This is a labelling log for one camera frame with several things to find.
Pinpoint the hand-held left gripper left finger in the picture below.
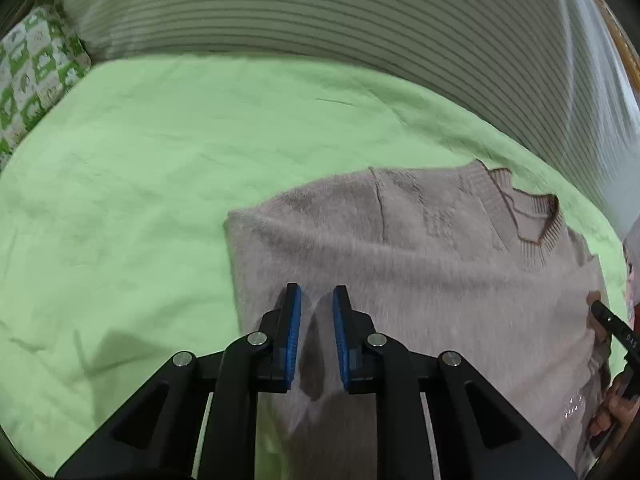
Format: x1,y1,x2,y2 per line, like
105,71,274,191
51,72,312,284
55,282,303,480

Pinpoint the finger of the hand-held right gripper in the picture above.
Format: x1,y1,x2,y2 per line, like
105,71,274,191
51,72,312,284
590,300,621,335

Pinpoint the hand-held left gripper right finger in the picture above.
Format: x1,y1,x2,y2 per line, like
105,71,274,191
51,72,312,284
332,285,578,480

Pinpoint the taupe knit sweater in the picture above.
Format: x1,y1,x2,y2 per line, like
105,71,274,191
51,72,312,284
222,159,618,480

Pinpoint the person's right hand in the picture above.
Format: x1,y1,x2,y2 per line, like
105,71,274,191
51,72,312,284
586,385,635,437

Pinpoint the light green bed sheet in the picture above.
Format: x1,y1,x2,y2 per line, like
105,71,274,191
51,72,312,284
0,55,628,480

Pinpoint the white striped pillow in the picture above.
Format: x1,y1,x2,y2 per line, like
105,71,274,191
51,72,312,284
57,0,640,231

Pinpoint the green checked pillow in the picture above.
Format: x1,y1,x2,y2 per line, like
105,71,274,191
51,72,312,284
0,0,93,171

